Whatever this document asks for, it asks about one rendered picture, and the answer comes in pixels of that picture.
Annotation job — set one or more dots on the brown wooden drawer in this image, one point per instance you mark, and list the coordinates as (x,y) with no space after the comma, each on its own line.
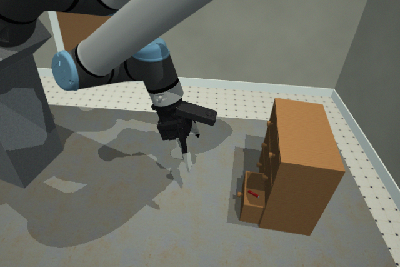
(252,208)
(261,162)
(268,179)
(274,154)
(272,123)
(266,146)

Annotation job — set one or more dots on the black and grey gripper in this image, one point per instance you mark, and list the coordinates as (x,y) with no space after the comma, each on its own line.
(171,126)

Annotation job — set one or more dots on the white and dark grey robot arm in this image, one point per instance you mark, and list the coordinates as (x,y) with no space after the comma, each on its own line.
(125,48)

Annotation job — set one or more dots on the brown wooden chest of drawers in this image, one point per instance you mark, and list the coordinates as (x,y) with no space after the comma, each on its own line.
(310,168)

